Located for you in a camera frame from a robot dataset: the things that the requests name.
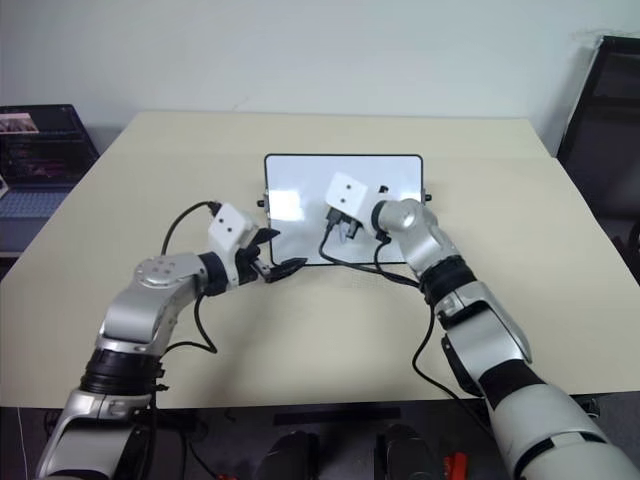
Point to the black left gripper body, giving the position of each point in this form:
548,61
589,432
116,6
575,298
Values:
247,265

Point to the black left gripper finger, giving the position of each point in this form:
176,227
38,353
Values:
265,236
287,269

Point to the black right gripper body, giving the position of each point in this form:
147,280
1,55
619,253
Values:
339,220

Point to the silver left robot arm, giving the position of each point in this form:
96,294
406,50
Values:
150,300

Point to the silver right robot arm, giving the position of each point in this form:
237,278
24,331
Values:
500,320

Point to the black-framed small whiteboard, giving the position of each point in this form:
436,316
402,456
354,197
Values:
300,185

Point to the dark rounded shape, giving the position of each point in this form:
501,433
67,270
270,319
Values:
405,452

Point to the open laptop computer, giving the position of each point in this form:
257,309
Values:
35,150

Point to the small red object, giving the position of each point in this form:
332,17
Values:
456,465

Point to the black office chair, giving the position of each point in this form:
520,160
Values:
605,125

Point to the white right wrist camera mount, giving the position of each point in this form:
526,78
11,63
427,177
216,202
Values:
345,195

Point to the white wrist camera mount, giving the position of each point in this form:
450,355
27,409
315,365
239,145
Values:
231,227
345,195

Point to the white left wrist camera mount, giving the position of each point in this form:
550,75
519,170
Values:
231,227

